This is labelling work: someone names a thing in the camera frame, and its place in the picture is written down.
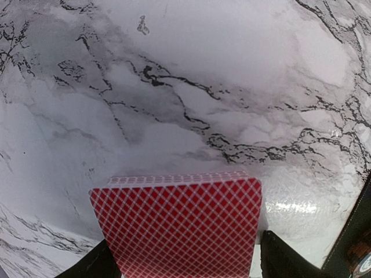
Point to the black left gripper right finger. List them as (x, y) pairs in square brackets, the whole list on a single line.
[(278, 259)]

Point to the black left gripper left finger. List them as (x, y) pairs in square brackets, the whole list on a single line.
[(98, 263)]

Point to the red playing card deck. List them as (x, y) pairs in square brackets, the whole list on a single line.
[(201, 225)]

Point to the round black poker mat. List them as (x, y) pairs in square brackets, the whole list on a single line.
[(356, 229)]

